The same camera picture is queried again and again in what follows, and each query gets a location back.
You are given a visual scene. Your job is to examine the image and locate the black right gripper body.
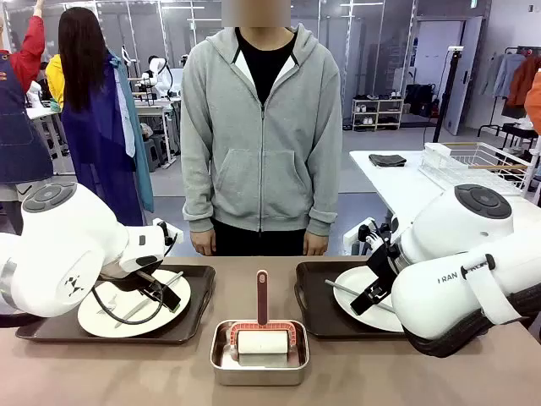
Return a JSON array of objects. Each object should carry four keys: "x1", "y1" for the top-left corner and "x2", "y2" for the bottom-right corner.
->
[{"x1": 365, "y1": 243, "x2": 401, "y2": 294}]

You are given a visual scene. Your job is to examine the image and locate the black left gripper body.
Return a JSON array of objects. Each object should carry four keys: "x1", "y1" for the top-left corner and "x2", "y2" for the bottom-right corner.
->
[{"x1": 101, "y1": 268, "x2": 168, "y2": 299}]

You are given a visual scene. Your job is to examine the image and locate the white round plate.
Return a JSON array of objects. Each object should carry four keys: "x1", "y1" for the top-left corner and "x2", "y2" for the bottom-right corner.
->
[
  {"x1": 332, "y1": 265, "x2": 407, "y2": 334},
  {"x1": 77, "y1": 269, "x2": 193, "y2": 338}
]

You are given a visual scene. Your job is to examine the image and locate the dark brown serving tray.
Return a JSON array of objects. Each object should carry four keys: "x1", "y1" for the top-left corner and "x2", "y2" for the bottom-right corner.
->
[
  {"x1": 15, "y1": 264, "x2": 217, "y2": 344},
  {"x1": 294, "y1": 261, "x2": 407, "y2": 342}
]

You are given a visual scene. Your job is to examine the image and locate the silver fork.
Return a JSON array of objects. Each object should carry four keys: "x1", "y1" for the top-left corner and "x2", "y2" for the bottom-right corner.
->
[{"x1": 96, "y1": 294, "x2": 128, "y2": 316}]

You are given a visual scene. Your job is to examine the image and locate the person's left forearm gray sleeve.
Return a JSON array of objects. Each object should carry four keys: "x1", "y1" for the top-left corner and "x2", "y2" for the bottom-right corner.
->
[{"x1": 306, "y1": 164, "x2": 343, "y2": 237}]

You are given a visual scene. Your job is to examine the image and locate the person's right forearm gray sleeve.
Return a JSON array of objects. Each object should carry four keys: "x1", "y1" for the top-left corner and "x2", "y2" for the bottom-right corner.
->
[{"x1": 180, "y1": 164, "x2": 217, "y2": 233}]

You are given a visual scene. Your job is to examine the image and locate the person's right hand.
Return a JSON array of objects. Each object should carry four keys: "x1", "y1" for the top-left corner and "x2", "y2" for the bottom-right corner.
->
[{"x1": 189, "y1": 230, "x2": 217, "y2": 257}]

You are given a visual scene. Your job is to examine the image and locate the person's left hand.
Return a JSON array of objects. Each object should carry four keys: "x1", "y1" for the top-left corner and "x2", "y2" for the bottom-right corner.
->
[{"x1": 303, "y1": 231, "x2": 331, "y2": 257}]

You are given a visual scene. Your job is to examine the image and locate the white side table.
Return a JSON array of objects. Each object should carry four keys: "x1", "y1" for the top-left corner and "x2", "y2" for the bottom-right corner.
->
[{"x1": 348, "y1": 150, "x2": 541, "y2": 255}]

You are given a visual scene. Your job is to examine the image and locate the folded dark gray cloth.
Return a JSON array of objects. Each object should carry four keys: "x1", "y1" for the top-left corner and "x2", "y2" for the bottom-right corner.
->
[{"x1": 368, "y1": 153, "x2": 408, "y2": 167}]

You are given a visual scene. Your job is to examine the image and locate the rectangular stainless steel tray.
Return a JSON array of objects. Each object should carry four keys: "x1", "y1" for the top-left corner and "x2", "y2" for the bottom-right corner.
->
[{"x1": 210, "y1": 319, "x2": 310, "y2": 387}]

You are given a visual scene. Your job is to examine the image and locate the gray plastic stool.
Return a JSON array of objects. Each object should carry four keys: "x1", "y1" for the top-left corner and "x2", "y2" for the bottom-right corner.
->
[
  {"x1": 154, "y1": 134, "x2": 171, "y2": 164},
  {"x1": 142, "y1": 137, "x2": 159, "y2": 167}
]

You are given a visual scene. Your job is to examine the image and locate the white shoe rack with shoes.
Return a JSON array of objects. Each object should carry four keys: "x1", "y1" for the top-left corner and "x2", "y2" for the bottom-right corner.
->
[{"x1": 351, "y1": 96, "x2": 405, "y2": 133}]

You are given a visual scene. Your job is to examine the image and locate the long haired woman blue dress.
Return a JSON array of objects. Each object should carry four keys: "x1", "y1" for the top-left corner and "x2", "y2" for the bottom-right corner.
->
[{"x1": 57, "y1": 6, "x2": 156, "y2": 228}]

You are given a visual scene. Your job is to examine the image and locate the person in gray hoodie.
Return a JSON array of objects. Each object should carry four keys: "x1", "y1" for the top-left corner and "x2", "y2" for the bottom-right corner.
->
[{"x1": 180, "y1": 23, "x2": 343, "y2": 257}]

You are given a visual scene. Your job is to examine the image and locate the white background desk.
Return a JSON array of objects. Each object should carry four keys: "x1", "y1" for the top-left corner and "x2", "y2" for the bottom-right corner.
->
[{"x1": 134, "y1": 95, "x2": 182, "y2": 167}]

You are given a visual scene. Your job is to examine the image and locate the black bag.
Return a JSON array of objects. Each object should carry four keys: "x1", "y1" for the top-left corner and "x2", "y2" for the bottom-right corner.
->
[{"x1": 404, "y1": 83, "x2": 437, "y2": 118}]

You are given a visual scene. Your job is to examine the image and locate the black clothes rack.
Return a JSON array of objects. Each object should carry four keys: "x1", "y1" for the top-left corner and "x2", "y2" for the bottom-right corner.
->
[{"x1": 477, "y1": 45, "x2": 541, "y2": 137}]

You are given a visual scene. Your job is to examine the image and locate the black tripod stand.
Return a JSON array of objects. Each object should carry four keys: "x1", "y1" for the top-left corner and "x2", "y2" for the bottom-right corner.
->
[{"x1": 431, "y1": 45, "x2": 465, "y2": 145}]

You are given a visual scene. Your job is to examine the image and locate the white background workbench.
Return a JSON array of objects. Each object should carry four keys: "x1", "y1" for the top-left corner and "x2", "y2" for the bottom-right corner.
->
[{"x1": 25, "y1": 104, "x2": 65, "y2": 170}]

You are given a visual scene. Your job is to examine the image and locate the person red top denim apron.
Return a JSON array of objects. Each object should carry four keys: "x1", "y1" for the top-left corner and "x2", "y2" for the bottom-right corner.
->
[{"x1": 0, "y1": 0, "x2": 57, "y2": 236}]

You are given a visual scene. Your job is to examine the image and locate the gray door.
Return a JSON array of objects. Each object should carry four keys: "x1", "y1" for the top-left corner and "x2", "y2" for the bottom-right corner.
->
[{"x1": 413, "y1": 16, "x2": 484, "y2": 137}]

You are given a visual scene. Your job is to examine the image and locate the person in yellow top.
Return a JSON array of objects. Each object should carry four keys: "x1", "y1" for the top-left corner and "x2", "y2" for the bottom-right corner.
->
[{"x1": 45, "y1": 53, "x2": 65, "y2": 112}]

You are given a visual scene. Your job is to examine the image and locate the person in orange top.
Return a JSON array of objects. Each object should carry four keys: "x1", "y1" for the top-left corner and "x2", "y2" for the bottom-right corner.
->
[{"x1": 524, "y1": 69, "x2": 541, "y2": 137}]

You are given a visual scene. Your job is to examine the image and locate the hanging orange jacket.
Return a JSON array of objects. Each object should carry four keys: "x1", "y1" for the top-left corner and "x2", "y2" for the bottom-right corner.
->
[{"x1": 505, "y1": 54, "x2": 541, "y2": 109}]

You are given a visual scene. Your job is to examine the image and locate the hanging gray jacket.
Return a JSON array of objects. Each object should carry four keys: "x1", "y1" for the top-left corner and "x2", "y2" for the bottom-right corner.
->
[{"x1": 480, "y1": 52, "x2": 526, "y2": 99}]

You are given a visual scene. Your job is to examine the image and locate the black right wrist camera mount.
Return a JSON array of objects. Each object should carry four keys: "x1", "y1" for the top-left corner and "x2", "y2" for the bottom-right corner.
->
[{"x1": 357, "y1": 217, "x2": 398, "y2": 255}]

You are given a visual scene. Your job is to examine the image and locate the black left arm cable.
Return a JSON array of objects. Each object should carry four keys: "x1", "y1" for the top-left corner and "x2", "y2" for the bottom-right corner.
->
[{"x1": 90, "y1": 282, "x2": 165, "y2": 326}]

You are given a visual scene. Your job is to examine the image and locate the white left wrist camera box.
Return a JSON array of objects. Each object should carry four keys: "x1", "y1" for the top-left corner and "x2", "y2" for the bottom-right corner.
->
[{"x1": 151, "y1": 217, "x2": 184, "y2": 257}]

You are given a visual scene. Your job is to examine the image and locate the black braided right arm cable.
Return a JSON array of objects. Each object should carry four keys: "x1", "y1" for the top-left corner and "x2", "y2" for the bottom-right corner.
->
[{"x1": 403, "y1": 290, "x2": 541, "y2": 359}]

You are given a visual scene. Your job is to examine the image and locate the red handled lint roller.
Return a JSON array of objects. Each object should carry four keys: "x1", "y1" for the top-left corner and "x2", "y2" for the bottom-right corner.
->
[{"x1": 227, "y1": 269, "x2": 295, "y2": 367}]

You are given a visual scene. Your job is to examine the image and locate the white strap on right arm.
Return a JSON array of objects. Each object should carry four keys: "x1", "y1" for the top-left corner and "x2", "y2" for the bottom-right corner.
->
[{"x1": 462, "y1": 253, "x2": 522, "y2": 325}]

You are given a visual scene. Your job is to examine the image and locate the white wire dish rack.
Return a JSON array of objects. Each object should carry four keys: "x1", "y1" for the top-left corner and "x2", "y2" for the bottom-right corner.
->
[{"x1": 418, "y1": 141, "x2": 535, "y2": 197}]

